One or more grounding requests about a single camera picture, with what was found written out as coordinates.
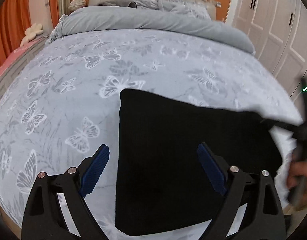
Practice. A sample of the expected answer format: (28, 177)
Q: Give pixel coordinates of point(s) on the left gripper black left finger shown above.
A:
(43, 218)

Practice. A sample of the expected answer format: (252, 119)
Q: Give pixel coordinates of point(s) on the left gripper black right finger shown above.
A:
(263, 219)

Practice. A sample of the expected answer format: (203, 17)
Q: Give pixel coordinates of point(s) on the black pants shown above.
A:
(161, 184)

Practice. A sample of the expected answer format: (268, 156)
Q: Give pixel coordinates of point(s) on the person's right hand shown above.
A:
(297, 170)

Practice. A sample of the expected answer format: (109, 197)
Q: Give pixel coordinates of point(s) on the grey butterfly bed sheet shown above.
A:
(65, 103)

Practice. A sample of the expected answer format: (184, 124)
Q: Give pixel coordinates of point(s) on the white wardrobe doors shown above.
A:
(278, 30)

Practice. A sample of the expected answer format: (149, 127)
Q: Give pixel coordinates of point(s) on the grey patterned pillow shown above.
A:
(181, 7)

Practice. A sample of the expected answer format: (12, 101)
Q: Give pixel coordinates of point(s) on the pink bench mat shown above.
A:
(19, 58)

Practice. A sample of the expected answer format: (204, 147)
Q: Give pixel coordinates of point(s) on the white flower plush cushion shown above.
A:
(31, 33)

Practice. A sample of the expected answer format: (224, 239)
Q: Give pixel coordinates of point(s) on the orange curtain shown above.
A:
(18, 15)

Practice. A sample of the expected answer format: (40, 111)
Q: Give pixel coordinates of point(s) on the grey rolled duvet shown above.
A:
(98, 18)

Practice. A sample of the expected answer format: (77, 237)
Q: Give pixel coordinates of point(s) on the white bedside ornament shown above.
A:
(76, 4)

